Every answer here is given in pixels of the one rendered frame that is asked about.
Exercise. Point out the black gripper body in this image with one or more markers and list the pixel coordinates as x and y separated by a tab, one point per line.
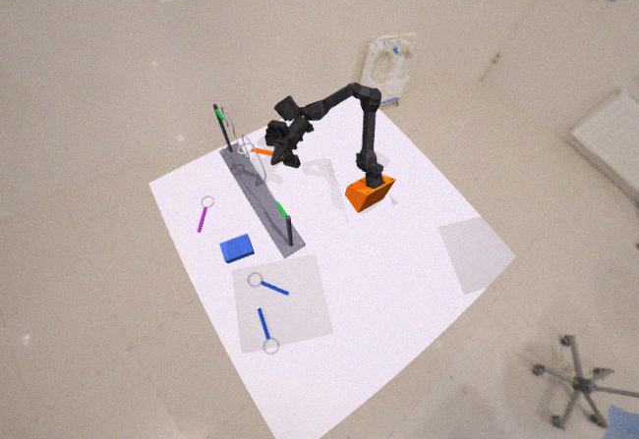
292	135

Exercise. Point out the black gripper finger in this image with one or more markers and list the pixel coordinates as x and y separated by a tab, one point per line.
286	155
280	148

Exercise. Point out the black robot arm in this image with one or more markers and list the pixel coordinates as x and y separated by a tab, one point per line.
370	101

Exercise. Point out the blue rectangular block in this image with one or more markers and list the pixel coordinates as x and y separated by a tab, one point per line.
237	248

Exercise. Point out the orange bar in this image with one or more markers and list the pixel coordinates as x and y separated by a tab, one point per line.
260	151

